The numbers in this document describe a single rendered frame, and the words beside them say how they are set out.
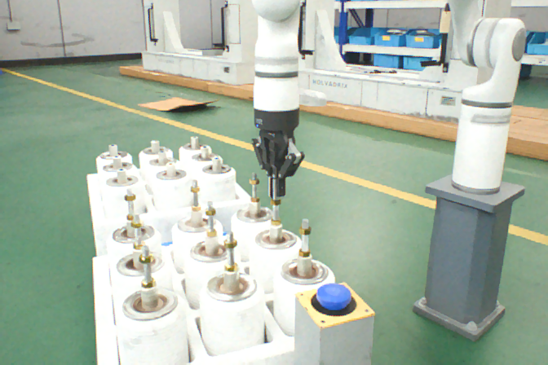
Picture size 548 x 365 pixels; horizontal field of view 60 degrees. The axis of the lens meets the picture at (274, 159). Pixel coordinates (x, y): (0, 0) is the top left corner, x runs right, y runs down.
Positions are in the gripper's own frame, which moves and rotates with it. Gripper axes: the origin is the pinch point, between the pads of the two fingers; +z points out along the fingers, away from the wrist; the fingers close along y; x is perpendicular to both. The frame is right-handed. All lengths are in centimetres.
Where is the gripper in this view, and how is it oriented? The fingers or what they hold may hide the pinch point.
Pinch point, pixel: (276, 186)
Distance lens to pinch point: 81.9
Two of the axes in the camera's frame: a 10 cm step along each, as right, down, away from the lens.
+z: 0.0, 9.5, 3.0
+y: 5.6, 2.5, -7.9
